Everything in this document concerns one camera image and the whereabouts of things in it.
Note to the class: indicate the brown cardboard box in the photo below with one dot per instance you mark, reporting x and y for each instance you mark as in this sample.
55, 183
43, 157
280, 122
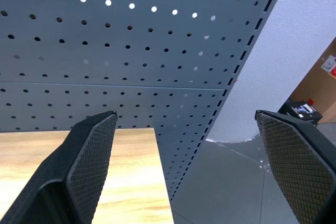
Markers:
316, 87

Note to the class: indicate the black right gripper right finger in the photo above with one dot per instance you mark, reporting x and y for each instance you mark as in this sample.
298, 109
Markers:
296, 155

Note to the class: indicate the grey metal pegboard panel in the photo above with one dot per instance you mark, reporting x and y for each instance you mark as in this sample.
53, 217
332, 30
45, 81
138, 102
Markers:
131, 58

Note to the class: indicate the white and red door sticker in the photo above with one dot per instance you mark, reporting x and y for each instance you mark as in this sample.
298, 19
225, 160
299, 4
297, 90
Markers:
330, 66

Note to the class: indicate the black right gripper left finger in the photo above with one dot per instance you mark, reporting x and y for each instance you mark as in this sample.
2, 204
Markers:
78, 171

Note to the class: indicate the black box with labels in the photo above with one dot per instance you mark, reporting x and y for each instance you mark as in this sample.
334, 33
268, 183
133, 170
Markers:
302, 111

